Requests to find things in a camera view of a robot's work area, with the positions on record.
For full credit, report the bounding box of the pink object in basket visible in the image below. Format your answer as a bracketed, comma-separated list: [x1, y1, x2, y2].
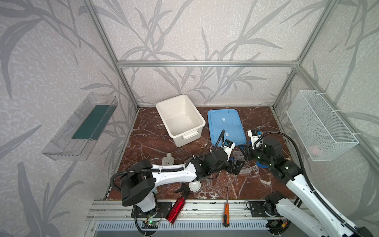
[308, 145, 323, 157]

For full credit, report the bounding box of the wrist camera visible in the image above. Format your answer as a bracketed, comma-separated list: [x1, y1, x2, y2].
[247, 129, 262, 149]
[223, 140, 235, 161]

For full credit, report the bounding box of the white plastic storage bin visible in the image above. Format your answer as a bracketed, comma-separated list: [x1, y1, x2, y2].
[156, 94, 206, 147]

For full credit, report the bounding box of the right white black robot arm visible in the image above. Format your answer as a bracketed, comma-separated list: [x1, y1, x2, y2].
[239, 137, 373, 237]

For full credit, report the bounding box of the blue plastic bin lid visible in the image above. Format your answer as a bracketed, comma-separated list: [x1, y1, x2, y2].
[207, 109, 247, 146]

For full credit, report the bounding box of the green circuit board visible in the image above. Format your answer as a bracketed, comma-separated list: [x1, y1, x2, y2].
[141, 220, 160, 229]

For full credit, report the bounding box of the red spray bottle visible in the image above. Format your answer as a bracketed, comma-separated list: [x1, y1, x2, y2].
[165, 183, 191, 224]

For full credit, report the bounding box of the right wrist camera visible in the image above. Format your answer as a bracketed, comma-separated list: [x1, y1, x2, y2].
[247, 129, 262, 149]

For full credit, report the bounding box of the orange handled screwdriver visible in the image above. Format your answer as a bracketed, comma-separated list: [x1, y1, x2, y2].
[223, 187, 230, 227]

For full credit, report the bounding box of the white wire mesh basket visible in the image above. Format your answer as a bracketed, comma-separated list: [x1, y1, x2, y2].
[286, 90, 359, 162]

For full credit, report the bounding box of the clear acrylic wall shelf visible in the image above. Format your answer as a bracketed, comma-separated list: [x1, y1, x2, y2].
[42, 92, 118, 161]

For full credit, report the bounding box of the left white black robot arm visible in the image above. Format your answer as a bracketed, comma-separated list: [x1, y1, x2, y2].
[110, 150, 245, 213]

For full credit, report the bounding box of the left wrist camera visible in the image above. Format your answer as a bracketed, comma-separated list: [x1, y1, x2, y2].
[223, 140, 235, 161]

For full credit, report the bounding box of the white plush toy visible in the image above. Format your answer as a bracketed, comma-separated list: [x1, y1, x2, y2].
[162, 153, 174, 166]

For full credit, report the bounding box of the small white bowl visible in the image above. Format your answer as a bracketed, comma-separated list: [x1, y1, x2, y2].
[189, 181, 201, 192]

